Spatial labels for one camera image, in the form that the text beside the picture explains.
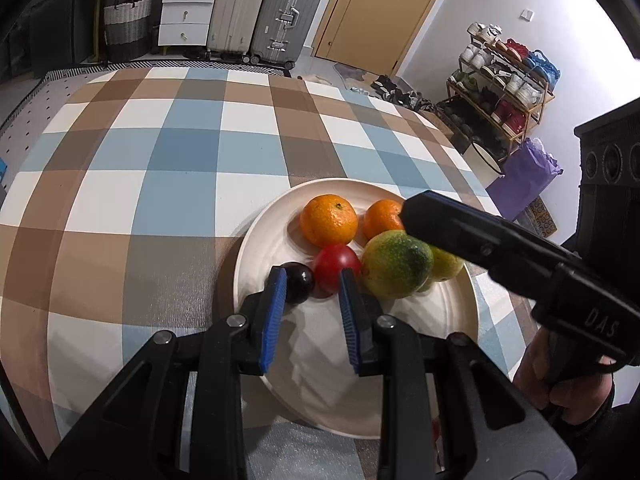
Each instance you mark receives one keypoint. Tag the dark plum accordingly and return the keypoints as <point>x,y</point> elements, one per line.
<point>300,280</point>

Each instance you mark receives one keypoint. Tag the large orange tangerine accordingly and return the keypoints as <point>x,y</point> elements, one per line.
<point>328,220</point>

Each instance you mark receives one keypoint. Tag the white light switch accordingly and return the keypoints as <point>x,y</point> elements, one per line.
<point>526,14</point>

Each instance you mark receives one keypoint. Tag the purple bag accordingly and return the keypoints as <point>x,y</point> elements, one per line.
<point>525,180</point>

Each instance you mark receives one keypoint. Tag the green orange citrus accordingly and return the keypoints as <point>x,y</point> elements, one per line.
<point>397,265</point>

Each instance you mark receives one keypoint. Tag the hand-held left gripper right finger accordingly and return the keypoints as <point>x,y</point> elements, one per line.
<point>350,320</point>

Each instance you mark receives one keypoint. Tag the beige suitcase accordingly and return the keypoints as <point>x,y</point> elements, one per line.
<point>235,7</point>

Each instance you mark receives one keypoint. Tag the woven laundry basket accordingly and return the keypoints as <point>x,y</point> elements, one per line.
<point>127,27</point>

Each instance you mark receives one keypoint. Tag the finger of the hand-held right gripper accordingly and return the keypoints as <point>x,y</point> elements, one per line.
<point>475,232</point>

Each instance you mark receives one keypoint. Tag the cream round plate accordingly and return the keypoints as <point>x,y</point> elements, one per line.
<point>320,355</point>

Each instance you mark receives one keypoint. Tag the person's right hand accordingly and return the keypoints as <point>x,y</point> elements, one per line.
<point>565,390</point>

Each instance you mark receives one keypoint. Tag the white drawer cabinet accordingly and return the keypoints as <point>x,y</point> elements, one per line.
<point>186,15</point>

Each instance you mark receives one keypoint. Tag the wooden door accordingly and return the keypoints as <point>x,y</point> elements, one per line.
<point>375,5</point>

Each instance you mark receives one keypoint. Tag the checked tablecloth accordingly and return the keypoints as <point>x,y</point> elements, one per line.
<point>150,200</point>

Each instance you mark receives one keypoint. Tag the small orange tangerine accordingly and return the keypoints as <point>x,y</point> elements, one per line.
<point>381,220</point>

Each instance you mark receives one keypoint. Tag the scattered dark shoes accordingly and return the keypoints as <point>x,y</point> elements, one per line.
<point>400,95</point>

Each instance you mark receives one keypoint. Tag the yellow green citrus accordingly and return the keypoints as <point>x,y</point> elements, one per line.
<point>445,266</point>

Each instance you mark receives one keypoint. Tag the silver suitcase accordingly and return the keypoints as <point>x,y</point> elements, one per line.
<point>286,17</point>

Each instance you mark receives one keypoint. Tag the person's right forearm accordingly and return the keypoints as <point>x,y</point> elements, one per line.
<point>620,425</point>

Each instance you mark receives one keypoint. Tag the white bucket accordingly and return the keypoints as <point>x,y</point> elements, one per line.
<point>482,160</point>

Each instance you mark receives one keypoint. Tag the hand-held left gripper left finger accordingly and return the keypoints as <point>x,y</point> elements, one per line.
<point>274,320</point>

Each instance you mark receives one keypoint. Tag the grey floor mat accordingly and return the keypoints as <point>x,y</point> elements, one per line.
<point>352,74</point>

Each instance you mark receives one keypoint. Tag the dark doormat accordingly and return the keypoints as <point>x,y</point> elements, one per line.
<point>539,216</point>

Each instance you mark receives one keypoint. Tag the blue bag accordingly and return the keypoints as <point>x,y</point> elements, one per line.
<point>542,66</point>

